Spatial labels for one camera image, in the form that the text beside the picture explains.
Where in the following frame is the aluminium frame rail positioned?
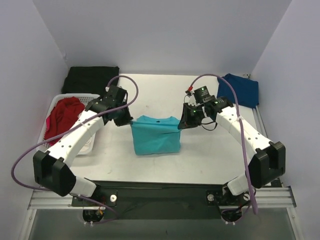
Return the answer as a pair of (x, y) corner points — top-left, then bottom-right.
(28, 187), (297, 210)

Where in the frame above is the black folded t-shirt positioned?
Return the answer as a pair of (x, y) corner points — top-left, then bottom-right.
(61, 66), (120, 96)

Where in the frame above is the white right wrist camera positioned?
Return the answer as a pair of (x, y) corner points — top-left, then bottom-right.
(183, 86), (197, 106)

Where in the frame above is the turquoise t-shirt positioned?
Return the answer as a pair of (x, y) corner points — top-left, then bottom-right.
(130, 115), (181, 156)

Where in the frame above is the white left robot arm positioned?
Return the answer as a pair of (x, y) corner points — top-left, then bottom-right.
(33, 85), (133, 206)

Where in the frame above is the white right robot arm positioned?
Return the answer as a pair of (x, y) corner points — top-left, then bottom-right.
(178, 86), (286, 204)

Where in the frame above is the white plastic laundry basket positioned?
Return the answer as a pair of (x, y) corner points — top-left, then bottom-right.
(37, 93), (99, 155)

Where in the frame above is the pink garment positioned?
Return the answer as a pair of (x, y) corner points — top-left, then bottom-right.
(45, 115), (51, 132)

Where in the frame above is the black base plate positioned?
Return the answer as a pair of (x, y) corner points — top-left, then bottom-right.
(71, 181), (250, 220)

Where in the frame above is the folded navy blue t-shirt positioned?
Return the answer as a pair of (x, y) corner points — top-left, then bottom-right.
(217, 73), (259, 109)

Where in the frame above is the red t-shirt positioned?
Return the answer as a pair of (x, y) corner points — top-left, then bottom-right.
(44, 97), (85, 140)

